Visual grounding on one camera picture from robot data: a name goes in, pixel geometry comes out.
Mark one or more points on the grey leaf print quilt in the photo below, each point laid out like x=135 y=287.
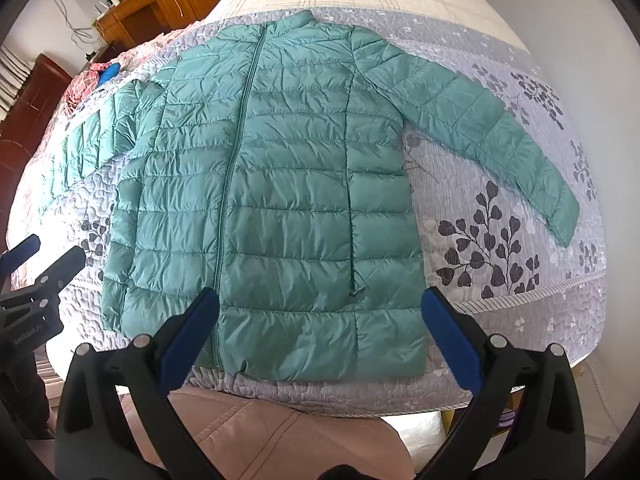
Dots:
x=475 y=200

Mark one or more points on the wooden desk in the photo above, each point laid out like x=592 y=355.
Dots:
x=135 y=17

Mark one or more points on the red checked cloth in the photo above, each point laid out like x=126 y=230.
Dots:
x=82 y=85

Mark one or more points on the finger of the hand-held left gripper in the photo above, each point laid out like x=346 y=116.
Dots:
x=55 y=270
x=22 y=247

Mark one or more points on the person's pink clothing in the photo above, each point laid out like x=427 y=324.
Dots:
x=280 y=435

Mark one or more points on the dark wooden headboard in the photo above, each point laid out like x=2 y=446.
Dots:
x=35 y=105

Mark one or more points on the blue flat item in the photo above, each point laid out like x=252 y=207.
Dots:
x=109 y=74

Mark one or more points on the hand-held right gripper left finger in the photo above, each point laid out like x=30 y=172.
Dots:
x=186 y=340

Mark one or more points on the pink floral blanket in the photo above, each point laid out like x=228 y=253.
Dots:
x=155 y=40

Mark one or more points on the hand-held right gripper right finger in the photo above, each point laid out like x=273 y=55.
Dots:
x=450 y=340

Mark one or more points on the green quilted down jacket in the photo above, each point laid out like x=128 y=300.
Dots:
x=280 y=185

